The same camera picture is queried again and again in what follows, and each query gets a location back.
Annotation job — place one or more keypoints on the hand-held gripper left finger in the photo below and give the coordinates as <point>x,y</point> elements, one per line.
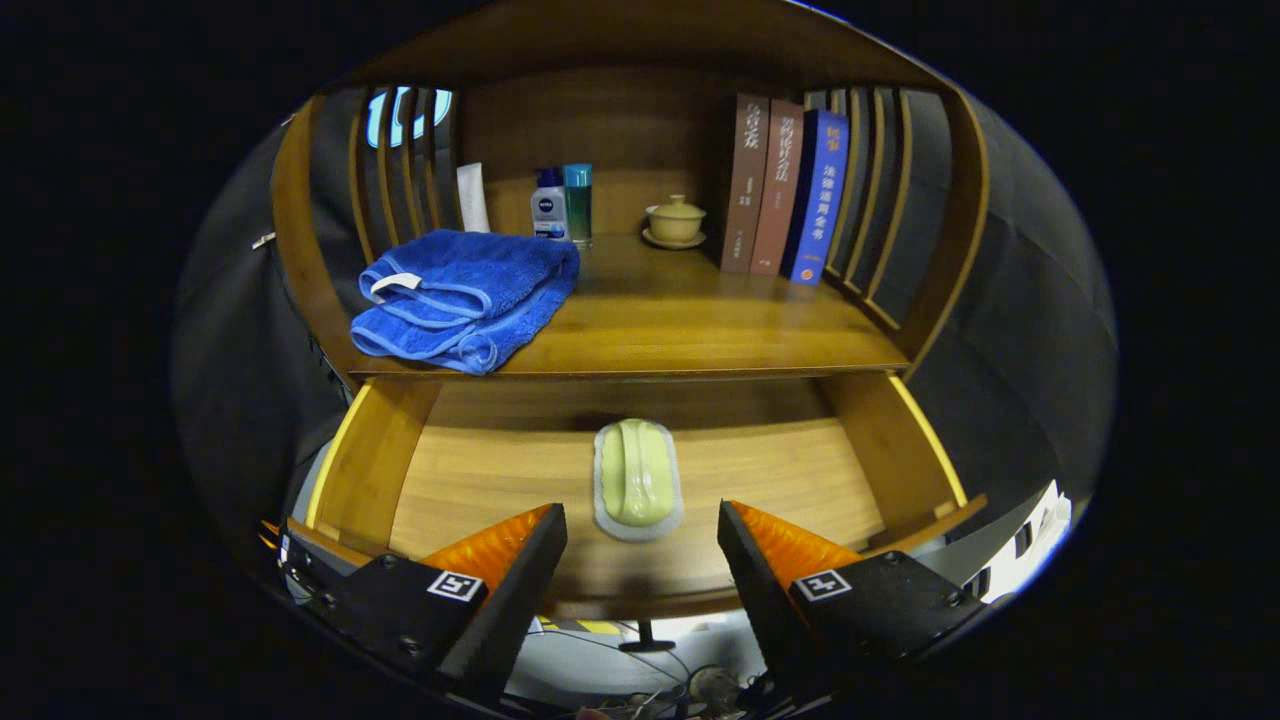
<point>520,600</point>

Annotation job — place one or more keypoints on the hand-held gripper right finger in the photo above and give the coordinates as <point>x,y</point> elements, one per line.
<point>765,610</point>

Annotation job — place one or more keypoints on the wooden drawer with black knob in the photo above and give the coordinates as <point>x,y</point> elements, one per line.
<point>480,480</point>

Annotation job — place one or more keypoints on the green scrub brush white sponge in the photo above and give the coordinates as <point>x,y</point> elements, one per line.
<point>637,480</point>

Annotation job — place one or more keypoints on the wooden countertop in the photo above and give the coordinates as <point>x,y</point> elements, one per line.
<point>680,320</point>

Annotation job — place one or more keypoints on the wooden cabinet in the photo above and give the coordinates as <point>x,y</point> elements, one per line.
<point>600,130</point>

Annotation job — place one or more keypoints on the white papers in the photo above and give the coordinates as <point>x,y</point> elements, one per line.
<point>1035,535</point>

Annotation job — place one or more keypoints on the blue folded towel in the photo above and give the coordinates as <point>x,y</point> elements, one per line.
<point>460,290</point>

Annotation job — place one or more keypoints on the white lotion bottle blue cap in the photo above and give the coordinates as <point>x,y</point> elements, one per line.
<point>548,212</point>

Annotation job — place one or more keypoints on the yellow lidded teacup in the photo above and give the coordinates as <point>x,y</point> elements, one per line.
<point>675,222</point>

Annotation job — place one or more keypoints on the teal bottle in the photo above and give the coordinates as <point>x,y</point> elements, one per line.
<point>579,205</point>

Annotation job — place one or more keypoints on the white tube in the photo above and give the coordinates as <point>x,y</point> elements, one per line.
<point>473,200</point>

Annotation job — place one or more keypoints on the blue book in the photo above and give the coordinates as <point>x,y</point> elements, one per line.
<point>818,200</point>

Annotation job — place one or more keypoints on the reddish brown book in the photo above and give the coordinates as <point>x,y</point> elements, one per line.
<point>778,195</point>

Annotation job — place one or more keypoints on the dark brown book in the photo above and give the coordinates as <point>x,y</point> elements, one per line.
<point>742,190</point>

